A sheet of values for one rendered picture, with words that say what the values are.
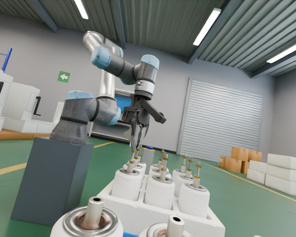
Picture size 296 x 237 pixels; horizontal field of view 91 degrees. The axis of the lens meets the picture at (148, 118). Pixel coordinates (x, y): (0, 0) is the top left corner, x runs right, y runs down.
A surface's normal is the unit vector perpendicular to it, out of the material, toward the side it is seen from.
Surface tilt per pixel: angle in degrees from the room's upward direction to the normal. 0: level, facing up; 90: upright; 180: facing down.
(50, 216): 90
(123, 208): 90
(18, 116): 90
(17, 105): 90
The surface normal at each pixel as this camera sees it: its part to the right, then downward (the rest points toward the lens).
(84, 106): 0.69, 0.04
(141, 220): -0.05, -0.14
